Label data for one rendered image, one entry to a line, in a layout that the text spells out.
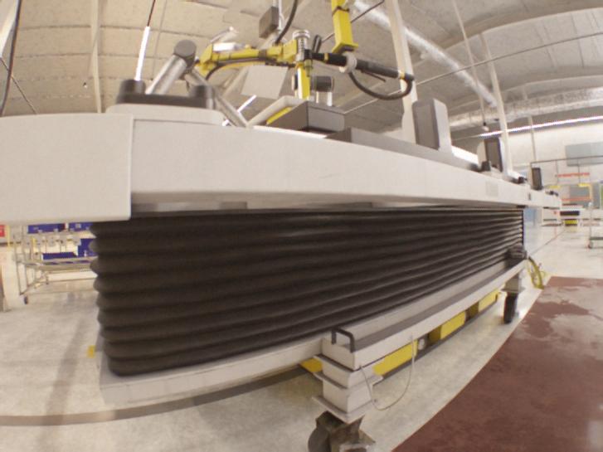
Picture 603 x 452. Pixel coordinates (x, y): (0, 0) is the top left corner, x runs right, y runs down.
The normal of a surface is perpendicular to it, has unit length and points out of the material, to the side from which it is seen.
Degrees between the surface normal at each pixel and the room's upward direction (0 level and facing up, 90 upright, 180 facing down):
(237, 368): 90
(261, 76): 90
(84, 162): 90
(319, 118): 90
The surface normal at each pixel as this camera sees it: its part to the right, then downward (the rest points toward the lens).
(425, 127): -0.83, 0.04
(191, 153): 0.56, 0.00
